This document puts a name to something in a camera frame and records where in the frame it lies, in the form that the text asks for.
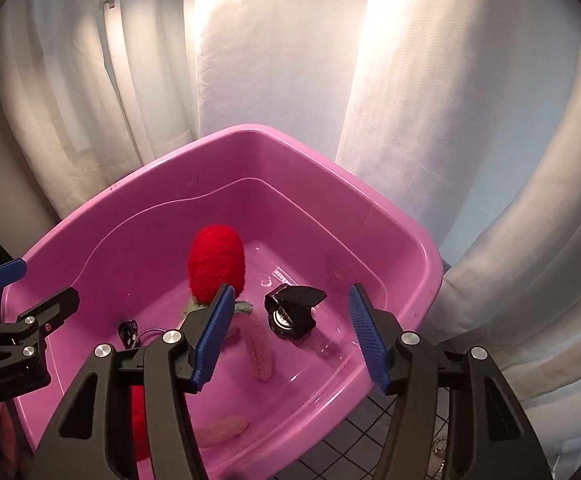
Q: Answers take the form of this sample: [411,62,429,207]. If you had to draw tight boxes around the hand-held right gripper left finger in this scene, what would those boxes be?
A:
[29,283,236,480]

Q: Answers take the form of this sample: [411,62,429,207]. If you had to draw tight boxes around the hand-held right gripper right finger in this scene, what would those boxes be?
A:
[347,283,555,480]

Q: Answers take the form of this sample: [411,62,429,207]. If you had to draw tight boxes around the small silver bangle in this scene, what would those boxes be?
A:
[137,328,167,347]

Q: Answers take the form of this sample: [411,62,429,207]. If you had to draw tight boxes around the pink fuzzy strawberry headband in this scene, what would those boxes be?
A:
[129,226,276,462]

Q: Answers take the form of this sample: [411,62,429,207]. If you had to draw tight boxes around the pink plastic bin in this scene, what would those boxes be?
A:
[0,127,444,480]

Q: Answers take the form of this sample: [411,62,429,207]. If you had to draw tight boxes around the black checked white tablecloth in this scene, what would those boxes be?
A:
[301,390,566,480]

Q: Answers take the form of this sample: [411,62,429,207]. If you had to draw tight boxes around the pearl hair claw clip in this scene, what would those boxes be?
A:
[431,435,449,480]

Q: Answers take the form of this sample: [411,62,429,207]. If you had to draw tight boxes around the cream curtain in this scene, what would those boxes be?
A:
[0,0,202,221]

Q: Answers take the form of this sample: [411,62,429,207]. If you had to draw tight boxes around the sheer white curtain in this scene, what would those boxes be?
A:
[193,0,379,161]

